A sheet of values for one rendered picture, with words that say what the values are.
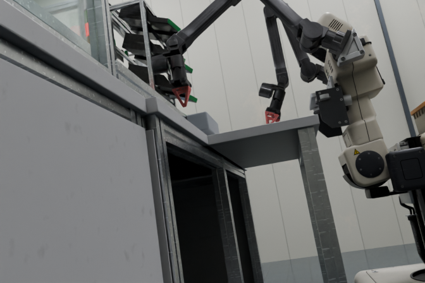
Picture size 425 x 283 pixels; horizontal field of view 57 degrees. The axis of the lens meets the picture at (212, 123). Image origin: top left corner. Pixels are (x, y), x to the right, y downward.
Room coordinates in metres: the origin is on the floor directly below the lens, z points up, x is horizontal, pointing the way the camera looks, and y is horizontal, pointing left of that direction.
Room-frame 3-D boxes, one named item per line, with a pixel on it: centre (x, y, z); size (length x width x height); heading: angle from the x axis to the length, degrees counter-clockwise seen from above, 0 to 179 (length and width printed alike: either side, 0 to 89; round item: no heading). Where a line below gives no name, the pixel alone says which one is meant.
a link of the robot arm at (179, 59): (1.44, 0.10, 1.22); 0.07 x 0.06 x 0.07; 89
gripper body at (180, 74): (1.44, 0.10, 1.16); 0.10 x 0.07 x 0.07; 171
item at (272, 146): (1.58, -0.03, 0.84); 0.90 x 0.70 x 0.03; 170
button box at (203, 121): (1.35, 0.03, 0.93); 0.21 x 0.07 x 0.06; 171
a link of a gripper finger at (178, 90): (1.46, 0.09, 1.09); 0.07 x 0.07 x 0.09; 81
